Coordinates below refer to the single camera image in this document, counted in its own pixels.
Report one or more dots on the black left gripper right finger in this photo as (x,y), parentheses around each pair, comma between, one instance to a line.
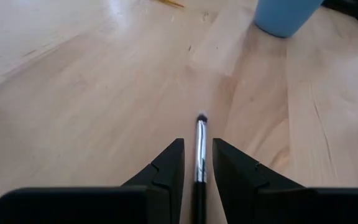
(275,205)

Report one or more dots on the dark brush long silver ferrule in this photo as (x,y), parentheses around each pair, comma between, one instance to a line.
(201,149)

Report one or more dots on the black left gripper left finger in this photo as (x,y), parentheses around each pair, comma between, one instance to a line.
(104,205)

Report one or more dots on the blue plastic cup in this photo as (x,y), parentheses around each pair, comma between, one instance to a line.
(284,15)

